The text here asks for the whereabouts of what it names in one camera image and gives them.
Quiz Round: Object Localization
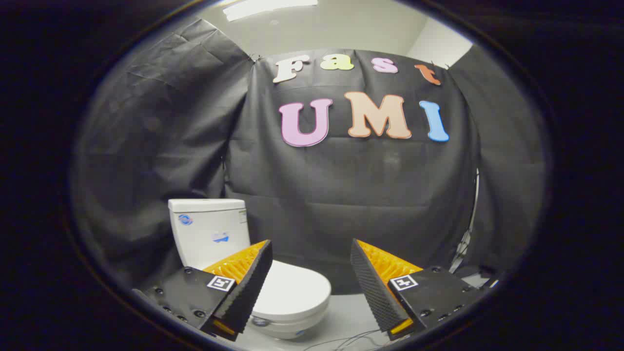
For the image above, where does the black backdrop cloth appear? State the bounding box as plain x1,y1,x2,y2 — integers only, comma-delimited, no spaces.
71,17,546,295

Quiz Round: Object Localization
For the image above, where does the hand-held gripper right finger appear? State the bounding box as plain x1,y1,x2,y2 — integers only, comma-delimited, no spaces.
350,238,489,341

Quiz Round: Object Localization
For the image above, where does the white toilet tank cover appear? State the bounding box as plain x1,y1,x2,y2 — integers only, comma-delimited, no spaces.
168,198,246,213

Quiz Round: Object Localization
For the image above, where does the white toilet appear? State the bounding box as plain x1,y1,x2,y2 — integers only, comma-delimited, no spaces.
168,198,332,340

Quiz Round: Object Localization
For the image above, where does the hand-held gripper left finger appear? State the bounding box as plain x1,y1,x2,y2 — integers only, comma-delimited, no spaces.
132,239,273,342

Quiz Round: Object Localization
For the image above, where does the tangle of floor cables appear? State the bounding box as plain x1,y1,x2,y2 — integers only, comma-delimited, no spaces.
302,329,390,351

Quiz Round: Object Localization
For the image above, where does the white toilet lid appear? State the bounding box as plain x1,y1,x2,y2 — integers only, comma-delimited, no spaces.
251,260,332,315

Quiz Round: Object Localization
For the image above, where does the thin white hanging cable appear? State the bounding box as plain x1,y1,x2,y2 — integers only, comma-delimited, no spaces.
448,168,481,273

